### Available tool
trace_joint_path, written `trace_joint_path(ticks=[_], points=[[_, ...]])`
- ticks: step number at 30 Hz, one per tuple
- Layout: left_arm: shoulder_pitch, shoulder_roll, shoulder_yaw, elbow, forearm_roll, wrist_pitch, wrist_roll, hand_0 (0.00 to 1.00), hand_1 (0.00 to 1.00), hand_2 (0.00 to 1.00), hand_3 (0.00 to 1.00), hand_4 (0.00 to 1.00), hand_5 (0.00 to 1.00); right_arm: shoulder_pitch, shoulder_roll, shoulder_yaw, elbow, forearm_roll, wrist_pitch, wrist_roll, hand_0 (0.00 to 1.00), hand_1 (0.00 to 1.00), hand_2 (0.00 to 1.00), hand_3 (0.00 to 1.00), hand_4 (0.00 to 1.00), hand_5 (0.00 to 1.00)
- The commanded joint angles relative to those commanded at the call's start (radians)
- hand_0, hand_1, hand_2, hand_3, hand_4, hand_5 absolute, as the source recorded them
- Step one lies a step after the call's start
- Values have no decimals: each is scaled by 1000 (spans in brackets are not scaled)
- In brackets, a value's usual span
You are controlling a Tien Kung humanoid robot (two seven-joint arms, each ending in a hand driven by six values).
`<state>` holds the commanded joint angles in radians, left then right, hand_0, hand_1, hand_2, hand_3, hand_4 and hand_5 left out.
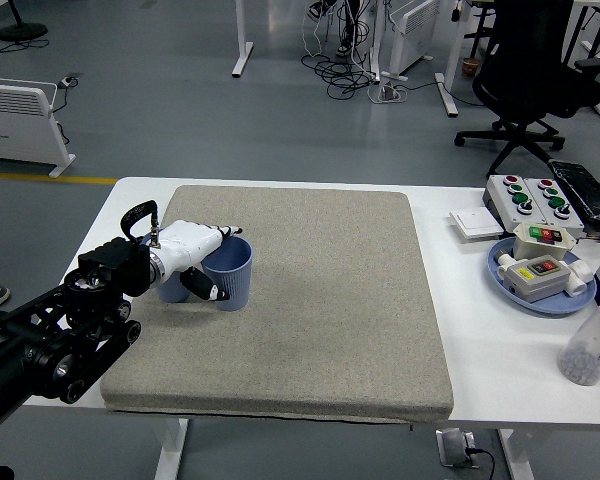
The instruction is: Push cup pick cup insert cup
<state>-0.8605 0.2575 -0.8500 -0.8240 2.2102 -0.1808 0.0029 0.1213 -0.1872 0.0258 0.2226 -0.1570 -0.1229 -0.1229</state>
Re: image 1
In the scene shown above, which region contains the white table leg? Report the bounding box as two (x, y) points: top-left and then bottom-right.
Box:
(497, 428), (536, 480)
(153, 417), (191, 480)

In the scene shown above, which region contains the blue ribbed plastic cup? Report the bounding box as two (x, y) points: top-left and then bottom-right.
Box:
(201, 236), (255, 312)
(140, 234), (191, 304)

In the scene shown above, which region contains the person's black-white shoe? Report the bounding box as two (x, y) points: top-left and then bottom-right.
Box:
(307, 0), (339, 21)

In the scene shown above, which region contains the grey yellow-label switch box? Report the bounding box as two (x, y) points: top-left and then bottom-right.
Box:
(504, 254), (574, 305)

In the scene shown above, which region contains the white power strip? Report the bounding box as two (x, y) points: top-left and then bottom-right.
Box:
(377, 83), (407, 105)

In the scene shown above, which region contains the white desk leg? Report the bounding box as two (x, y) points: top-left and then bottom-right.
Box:
(367, 0), (384, 82)
(433, 0), (469, 119)
(231, 0), (255, 78)

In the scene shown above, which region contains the red-capped clear plastic bottle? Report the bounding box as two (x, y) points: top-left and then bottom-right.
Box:
(558, 293), (600, 388)

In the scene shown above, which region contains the black socket cable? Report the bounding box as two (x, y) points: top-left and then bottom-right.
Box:
(465, 446), (497, 480)

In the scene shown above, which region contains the white pipe fitting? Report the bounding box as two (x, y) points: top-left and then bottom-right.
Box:
(496, 251), (517, 281)
(562, 259), (595, 300)

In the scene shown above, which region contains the white three-button switch box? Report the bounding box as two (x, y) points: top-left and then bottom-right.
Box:
(510, 222), (579, 261)

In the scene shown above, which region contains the black floor cable bundle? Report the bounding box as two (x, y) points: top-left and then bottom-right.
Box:
(299, 49), (381, 101)

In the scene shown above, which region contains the white panel heater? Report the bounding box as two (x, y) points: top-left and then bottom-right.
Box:
(382, 0), (441, 82)
(0, 77), (77, 180)

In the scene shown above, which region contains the grey push-button control box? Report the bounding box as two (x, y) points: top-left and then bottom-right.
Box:
(523, 176), (588, 240)
(481, 173), (547, 234)

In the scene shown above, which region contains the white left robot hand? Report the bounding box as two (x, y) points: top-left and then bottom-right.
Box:
(154, 219), (245, 303)

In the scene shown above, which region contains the black office chair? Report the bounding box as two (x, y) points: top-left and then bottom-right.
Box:
(453, 0), (600, 179)

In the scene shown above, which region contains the silver floor socket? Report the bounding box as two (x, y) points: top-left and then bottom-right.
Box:
(435, 428), (480, 470)

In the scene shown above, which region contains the grey-brown table mat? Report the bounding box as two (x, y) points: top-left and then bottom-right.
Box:
(99, 184), (455, 426)

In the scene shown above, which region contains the white wall switch plate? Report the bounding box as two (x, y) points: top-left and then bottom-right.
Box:
(448, 207), (504, 245)

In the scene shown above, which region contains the black wrapped keyboard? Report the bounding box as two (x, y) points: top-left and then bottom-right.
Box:
(547, 158), (600, 225)

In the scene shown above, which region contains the blue plastic plate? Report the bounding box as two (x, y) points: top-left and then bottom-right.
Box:
(487, 237), (599, 316)

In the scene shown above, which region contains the black fan base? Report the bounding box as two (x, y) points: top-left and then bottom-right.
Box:
(0, 0), (50, 42)

